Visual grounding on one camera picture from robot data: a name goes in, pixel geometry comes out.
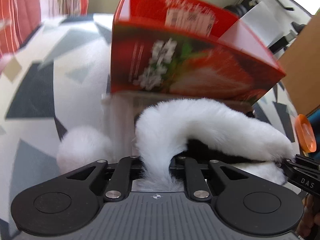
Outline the white fluffy plush scarf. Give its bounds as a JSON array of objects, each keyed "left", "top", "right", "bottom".
[{"left": 56, "top": 99, "right": 295, "bottom": 192}]

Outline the red strawberry cardboard box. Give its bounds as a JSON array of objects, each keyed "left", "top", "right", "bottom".
[{"left": 110, "top": 0, "right": 285, "bottom": 103}]

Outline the clear plastic packaged bag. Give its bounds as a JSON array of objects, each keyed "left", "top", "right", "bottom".
[{"left": 107, "top": 95, "right": 251, "bottom": 163}]

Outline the person's right hand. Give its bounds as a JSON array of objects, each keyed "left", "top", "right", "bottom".
[{"left": 296, "top": 194, "right": 319, "bottom": 238}]

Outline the orange round plastic object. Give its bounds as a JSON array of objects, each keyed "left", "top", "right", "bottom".
[{"left": 295, "top": 114, "right": 317, "bottom": 153}]

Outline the brown wooden board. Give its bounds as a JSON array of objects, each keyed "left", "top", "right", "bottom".
[{"left": 279, "top": 14, "right": 320, "bottom": 115}]

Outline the white paper sheet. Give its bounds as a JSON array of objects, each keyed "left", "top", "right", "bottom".
[{"left": 241, "top": 2, "right": 284, "bottom": 47}]

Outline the black exercise bike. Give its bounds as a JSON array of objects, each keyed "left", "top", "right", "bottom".
[{"left": 225, "top": 0, "right": 312, "bottom": 54}]

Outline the geometric patterned sofa cover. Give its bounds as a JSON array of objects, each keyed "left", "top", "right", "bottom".
[{"left": 0, "top": 12, "right": 304, "bottom": 240}]

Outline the red printed backdrop curtain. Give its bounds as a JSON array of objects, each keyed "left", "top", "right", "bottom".
[{"left": 1, "top": 0, "right": 88, "bottom": 56}]

